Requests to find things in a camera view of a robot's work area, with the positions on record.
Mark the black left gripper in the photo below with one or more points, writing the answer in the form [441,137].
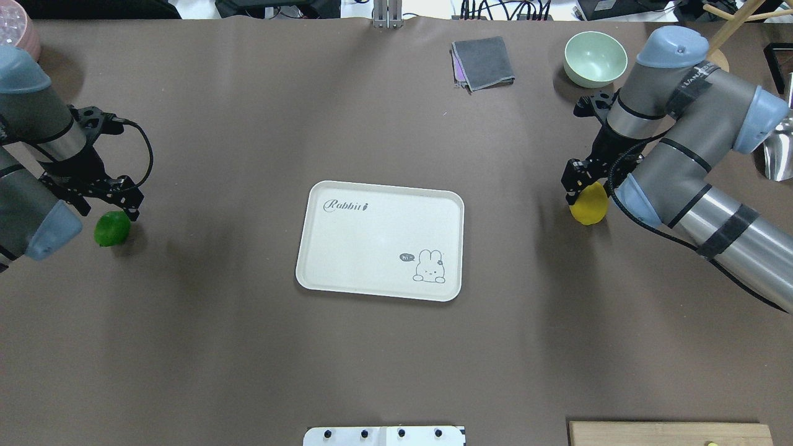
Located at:
[85,166]

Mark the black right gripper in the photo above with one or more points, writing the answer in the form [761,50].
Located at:
[603,149]

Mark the yellow lemon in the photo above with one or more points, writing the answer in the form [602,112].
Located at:
[591,206]

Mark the green lime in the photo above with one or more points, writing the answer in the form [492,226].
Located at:
[112,229]

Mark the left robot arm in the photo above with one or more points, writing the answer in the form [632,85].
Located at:
[37,128]

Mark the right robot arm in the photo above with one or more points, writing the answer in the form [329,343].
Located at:
[677,117]

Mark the white rabbit tray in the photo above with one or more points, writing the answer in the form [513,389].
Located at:
[382,240]

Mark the pale green bowl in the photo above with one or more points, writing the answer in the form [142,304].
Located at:
[593,59]

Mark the shiny metal scoop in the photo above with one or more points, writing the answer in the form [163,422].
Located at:
[777,149]

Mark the folded grey cloth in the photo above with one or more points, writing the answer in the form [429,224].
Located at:
[481,64]

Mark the pink ribbed bowl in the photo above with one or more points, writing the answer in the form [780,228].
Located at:
[17,29]

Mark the wooden stand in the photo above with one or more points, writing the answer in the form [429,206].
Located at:
[734,20]

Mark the wooden board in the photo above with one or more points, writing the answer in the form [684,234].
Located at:
[668,433]

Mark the white panel with knobs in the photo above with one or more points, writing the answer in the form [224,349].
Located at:
[386,435]

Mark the black frame at right edge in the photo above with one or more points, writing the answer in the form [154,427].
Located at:
[778,56]

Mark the metal bracket at table edge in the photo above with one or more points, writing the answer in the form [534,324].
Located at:
[387,14]

